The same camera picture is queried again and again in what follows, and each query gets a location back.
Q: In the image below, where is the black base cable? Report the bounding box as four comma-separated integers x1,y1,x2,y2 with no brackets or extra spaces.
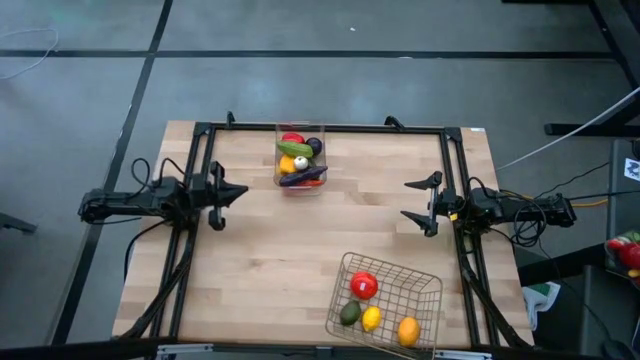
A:
123,219,169,282

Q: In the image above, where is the gold wire basket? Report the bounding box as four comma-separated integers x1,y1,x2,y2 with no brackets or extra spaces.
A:
324,251,444,360

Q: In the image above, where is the clear plastic bin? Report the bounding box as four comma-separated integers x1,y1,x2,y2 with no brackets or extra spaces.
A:
273,122,329,196

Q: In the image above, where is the black coiled cable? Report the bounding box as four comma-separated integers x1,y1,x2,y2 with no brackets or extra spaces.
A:
512,199,547,249

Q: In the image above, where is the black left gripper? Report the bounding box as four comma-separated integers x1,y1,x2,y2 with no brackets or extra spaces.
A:
187,160,250,232

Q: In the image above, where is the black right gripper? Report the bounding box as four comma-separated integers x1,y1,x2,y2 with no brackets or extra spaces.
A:
399,170,464,239

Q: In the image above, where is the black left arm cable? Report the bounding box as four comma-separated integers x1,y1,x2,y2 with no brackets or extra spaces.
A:
130,157,187,190

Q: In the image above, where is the silver table bracket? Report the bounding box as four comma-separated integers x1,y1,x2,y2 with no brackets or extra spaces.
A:
157,343,214,359
434,349,494,360

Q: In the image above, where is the white and green bag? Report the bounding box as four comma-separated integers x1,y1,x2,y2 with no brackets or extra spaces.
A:
522,281,561,331

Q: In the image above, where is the purple eggplant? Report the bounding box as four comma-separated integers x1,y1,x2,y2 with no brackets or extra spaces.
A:
278,165,329,188

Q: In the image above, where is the container of spare produce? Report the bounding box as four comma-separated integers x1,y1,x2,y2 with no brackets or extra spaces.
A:
603,230,640,289

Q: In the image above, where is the black metal table frame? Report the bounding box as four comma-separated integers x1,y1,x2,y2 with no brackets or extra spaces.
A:
112,119,534,351

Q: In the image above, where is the black furniture foot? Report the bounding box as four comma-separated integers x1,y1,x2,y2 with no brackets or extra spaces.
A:
0,212,39,235

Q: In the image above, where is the black desk frame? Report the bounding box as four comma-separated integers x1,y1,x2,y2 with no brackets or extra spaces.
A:
499,0,640,137

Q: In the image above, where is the yellow cable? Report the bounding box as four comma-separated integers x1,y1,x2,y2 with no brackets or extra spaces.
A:
499,188,610,209

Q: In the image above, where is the orange round fruit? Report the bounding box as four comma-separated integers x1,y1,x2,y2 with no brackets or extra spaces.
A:
397,316,422,349

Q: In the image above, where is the light green gourd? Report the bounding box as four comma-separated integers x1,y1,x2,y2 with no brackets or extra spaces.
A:
276,140,315,160

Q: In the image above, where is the thick white cable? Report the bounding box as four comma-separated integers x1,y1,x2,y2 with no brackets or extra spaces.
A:
497,87,640,171

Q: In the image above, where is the black box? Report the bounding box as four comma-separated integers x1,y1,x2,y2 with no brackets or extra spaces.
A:
579,264,640,356

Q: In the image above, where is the dark green avocado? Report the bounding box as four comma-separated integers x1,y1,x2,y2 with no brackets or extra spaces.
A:
339,299,363,327

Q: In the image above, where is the thin white floor cable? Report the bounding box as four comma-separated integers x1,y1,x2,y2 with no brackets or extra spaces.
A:
0,28,60,81

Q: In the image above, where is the black cabinet with white label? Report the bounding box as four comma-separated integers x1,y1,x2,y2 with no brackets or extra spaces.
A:
607,139,640,241

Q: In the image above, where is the red tomato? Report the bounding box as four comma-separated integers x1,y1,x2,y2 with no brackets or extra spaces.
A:
349,270,380,301

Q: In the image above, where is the yellow lemon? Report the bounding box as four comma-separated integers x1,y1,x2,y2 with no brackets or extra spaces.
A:
360,305,383,333

